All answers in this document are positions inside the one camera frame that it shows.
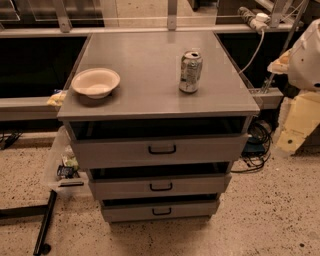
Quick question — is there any black metal floor stand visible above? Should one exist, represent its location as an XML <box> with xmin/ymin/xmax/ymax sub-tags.
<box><xmin>0</xmin><ymin>189</ymin><xmax>58</xmax><ymax>256</ymax></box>

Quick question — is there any grey drawer cabinet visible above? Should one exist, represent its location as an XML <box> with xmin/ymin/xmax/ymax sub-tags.
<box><xmin>58</xmin><ymin>31</ymin><xmax>259</xmax><ymax>209</ymax></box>

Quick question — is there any white power cable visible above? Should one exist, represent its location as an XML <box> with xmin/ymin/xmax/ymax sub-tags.
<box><xmin>237</xmin><ymin>29</ymin><xmax>266</xmax><ymax>76</ymax></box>

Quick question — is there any clear plastic bin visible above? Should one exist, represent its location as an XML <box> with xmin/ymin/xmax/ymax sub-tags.
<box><xmin>43</xmin><ymin>127</ymin><xmax>90</xmax><ymax>197</ymax></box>

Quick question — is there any grey bottom drawer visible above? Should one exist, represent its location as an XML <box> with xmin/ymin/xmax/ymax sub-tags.
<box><xmin>101</xmin><ymin>200</ymin><xmax>219</xmax><ymax>223</ymax></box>

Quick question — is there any grey drawer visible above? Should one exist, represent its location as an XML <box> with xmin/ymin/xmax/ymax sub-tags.
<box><xmin>71</xmin><ymin>134</ymin><xmax>248</xmax><ymax>169</ymax></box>
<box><xmin>101</xmin><ymin>200</ymin><xmax>219</xmax><ymax>223</ymax></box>
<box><xmin>89</xmin><ymin>174</ymin><xmax>231</xmax><ymax>200</ymax></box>

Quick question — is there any grey metal rail frame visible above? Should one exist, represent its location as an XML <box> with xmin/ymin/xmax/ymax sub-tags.
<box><xmin>0</xmin><ymin>0</ymin><xmax>305</xmax><ymax>122</ymax></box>

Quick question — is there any crushed silver soda can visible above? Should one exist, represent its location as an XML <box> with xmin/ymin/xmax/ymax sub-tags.
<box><xmin>179</xmin><ymin>51</ymin><xmax>203</xmax><ymax>93</ymax></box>

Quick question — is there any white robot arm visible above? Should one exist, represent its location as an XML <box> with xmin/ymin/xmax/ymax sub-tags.
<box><xmin>267</xmin><ymin>19</ymin><xmax>320</xmax><ymax>154</ymax></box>

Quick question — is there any grey top drawer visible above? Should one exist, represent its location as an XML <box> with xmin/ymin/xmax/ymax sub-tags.
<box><xmin>71</xmin><ymin>134</ymin><xmax>248</xmax><ymax>169</ymax></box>

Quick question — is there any white paper bowl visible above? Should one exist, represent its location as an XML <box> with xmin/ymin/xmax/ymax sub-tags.
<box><xmin>71</xmin><ymin>68</ymin><xmax>120</xmax><ymax>99</ymax></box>

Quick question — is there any white power strip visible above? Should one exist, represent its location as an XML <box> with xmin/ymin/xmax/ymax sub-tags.
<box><xmin>238</xmin><ymin>7</ymin><xmax>269</xmax><ymax>34</ymax></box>

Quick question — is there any grey middle drawer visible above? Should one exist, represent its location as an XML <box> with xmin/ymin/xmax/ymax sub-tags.
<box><xmin>89</xmin><ymin>174</ymin><xmax>231</xmax><ymax>200</ymax></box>

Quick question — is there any yellow crumpled wrapper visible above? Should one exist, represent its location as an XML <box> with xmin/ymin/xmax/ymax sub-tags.
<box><xmin>47</xmin><ymin>90</ymin><xmax>67</xmax><ymax>107</ymax></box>

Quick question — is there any black cable bundle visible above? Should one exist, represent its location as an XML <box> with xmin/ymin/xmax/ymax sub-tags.
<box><xmin>230</xmin><ymin>120</ymin><xmax>274</xmax><ymax>174</ymax></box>

